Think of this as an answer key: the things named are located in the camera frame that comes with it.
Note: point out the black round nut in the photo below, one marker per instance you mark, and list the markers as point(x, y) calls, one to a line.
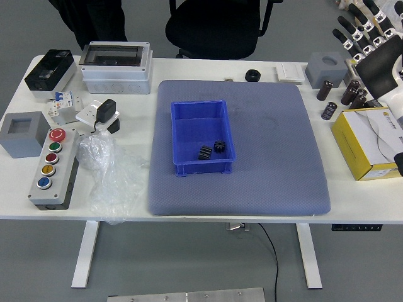
point(252, 75)

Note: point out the metal bracket under table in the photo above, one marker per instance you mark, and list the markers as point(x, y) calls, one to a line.
point(237, 226)

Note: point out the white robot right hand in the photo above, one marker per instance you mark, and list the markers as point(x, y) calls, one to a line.
point(381, 69)

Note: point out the blue plastic box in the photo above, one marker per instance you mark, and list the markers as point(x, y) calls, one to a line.
point(201, 132)

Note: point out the black and white enclosure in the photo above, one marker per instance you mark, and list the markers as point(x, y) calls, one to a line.
point(50, 70)

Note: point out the grey metal plate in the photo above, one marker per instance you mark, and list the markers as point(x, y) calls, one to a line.
point(189, 296)

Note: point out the black table control panel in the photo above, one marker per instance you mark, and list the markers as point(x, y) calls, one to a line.
point(357, 227)

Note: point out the black power adapter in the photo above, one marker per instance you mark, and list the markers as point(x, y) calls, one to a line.
point(105, 110)

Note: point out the person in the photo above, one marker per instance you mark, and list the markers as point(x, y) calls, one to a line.
point(94, 22)

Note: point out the white blue circuit breaker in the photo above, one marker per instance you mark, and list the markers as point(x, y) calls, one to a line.
point(64, 100)

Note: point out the blue-grey mat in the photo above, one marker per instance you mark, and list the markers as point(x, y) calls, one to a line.
point(267, 163)

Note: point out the grey push button station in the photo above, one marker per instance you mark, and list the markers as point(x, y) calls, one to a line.
point(52, 170)

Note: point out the small black flat device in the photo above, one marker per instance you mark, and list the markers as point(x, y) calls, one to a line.
point(376, 104)

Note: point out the small black gear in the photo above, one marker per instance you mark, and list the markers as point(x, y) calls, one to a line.
point(220, 147)

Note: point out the brown cylindrical capacitor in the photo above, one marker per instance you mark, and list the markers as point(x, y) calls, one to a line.
point(355, 84)
point(359, 100)
point(325, 90)
point(348, 97)

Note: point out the grey box square recess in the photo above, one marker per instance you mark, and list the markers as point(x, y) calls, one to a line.
point(22, 135)

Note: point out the clear plastic bag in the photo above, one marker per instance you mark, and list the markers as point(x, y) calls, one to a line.
point(110, 176)

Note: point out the big black gear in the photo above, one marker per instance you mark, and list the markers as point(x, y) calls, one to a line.
point(204, 153)

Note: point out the black cylindrical capacitor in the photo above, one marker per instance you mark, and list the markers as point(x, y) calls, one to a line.
point(329, 110)

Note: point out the grey distribution box clear lid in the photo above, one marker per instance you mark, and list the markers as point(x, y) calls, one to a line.
point(116, 74)

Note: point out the white wall switch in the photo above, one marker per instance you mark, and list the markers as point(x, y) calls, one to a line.
point(289, 72)

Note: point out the grey box round hole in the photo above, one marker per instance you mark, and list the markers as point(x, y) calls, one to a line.
point(324, 70)

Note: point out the yellow white carton box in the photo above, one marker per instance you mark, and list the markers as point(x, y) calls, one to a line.
point(362, 138)

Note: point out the small black block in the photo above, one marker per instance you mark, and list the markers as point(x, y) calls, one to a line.
point(114, 126)

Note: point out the white socket plate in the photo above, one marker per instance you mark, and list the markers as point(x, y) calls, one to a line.
point(86, 114)

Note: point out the white orange circuit breaker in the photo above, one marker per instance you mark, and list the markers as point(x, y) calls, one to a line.
point(56, 113)

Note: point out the white table leg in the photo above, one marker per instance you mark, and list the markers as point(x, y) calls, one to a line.
point(310, 258)
point(85, 255)

